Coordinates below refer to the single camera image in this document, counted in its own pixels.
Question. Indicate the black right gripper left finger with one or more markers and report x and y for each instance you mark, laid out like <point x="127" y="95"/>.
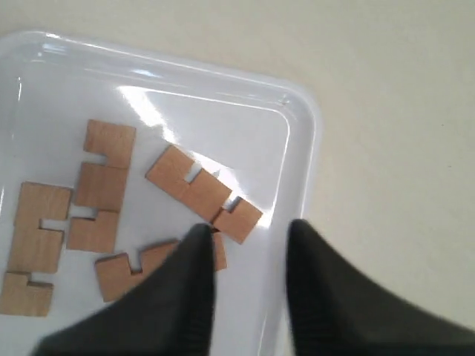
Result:
<point x="171" y="312"/>

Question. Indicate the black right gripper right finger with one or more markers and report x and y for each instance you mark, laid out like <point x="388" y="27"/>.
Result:
<point x="334" y="309"/>

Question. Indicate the wooden notched piece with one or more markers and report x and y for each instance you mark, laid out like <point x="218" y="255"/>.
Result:
<point x="34" y="249"/>
<point x="205" y="195"/>
<point x="102" y="186"/>
<point x="115" y="276"/>

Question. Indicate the white plastic tray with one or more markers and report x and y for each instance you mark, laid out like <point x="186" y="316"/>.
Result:
<point x="256" y="134"/>

